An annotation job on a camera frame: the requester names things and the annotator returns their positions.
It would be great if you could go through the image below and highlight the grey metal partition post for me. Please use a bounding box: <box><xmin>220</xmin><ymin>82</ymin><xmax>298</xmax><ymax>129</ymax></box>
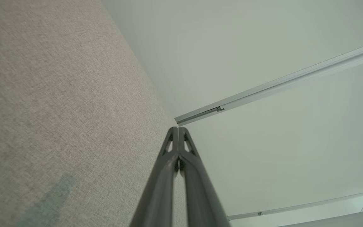
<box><xmin>174</xmin><ymin>39</ymin><xmax>363</xmax><ymax>127</ymax></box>

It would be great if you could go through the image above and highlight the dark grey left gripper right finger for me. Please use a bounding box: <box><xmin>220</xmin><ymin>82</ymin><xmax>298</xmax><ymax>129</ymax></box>
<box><xmin>178</xmin><ymin>127</ymin><xmax>231</xmax><ymax>227</ymax></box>

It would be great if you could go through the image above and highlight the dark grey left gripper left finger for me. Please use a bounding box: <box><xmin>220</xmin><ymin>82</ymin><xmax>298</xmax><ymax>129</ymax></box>
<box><xmin>129</xmin><ymin>127</ymin><xmax>180</xmax><ymax>227</ymax></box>

